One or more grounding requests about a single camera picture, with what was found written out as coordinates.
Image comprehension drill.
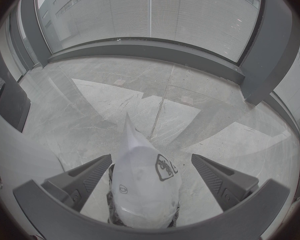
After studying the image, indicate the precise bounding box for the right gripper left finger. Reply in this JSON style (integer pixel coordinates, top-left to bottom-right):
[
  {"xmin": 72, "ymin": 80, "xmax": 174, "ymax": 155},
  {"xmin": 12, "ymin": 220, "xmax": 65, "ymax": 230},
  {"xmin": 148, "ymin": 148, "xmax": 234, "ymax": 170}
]
[{"xmin": 41, "ymin": 154, "xmax": 112, "ymax": 214}]

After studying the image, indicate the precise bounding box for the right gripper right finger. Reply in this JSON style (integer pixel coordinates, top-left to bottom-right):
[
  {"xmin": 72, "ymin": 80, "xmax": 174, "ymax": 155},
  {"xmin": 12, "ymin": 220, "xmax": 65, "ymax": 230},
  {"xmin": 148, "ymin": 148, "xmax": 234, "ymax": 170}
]
[{"xmin": 191, "ymin": 153, "xmax": 260, "ymax": 213}]

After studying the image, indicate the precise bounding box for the white printed wrapper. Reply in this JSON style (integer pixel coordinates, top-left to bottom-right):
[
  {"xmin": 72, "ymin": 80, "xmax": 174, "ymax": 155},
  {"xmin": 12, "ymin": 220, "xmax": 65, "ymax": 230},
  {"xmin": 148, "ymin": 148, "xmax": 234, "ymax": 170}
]
[{"xmin": 106, "ymin": 112, "xmax": 182, "ymax": 228}]

